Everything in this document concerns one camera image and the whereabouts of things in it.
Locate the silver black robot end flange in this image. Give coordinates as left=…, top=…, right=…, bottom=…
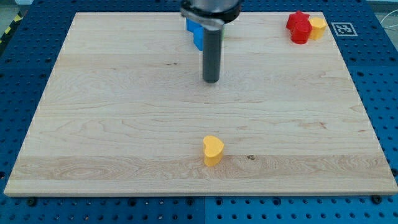
left=180, top=0, right=241, bottom=30

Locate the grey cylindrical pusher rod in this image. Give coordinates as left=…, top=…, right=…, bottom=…
left=203, top=27, right=222, bottom=83

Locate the yellow hexagon block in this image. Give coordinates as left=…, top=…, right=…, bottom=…
left=309, top=17, right=327, bottom=40

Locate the yellow heart block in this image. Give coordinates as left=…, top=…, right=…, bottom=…
left=203, top=135, right=224, bottom=167

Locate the blue block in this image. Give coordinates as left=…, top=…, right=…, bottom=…
left=185, top=18, right=203, bottom=51

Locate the red star block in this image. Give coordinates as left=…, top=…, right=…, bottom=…
left=286, top=11, right=310, bottom=31

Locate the red cylinder block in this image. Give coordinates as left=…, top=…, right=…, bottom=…
left=290, top=21, right=312, bottom=44

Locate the wooden board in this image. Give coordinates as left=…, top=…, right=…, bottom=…
left=4, top=12, right=397, bottom=197

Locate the fiducial marker tag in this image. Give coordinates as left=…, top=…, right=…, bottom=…
left=331, top=22, right=358, bottom=37

